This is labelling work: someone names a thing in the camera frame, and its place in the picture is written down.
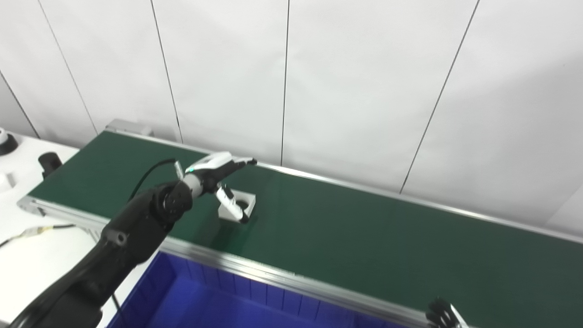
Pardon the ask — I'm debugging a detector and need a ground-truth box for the white square part round hole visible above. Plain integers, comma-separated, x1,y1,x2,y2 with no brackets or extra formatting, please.
218,191,256,224

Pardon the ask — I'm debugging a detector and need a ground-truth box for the blue plastic bin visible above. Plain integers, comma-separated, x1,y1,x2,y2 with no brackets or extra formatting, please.
107,251,410,328

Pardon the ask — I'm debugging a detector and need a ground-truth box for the green conveyor belt aluminium frame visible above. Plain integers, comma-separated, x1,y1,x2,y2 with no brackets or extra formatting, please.
17,130,583,328

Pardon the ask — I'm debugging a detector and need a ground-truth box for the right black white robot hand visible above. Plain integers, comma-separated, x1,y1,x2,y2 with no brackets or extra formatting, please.
425,298,470,328

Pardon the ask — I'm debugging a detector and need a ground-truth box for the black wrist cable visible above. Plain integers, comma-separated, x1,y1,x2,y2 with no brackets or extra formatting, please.
129,158,185,201

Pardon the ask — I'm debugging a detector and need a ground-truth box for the black white round device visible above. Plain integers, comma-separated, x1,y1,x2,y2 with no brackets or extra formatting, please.
0,128,19,157

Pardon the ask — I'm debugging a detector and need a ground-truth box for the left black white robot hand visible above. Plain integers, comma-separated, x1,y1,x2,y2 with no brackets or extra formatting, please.
182,151,258,224

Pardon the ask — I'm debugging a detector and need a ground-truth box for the thin cable with connector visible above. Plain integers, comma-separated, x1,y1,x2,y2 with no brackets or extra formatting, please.
0,223,76,249

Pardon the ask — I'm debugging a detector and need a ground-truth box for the black cylinder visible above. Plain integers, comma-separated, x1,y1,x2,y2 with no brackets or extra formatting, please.
38,152,63,179

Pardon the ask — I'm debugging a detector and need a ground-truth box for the grey conveyor end housing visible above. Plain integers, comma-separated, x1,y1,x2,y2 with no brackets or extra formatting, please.
106,119,154,137

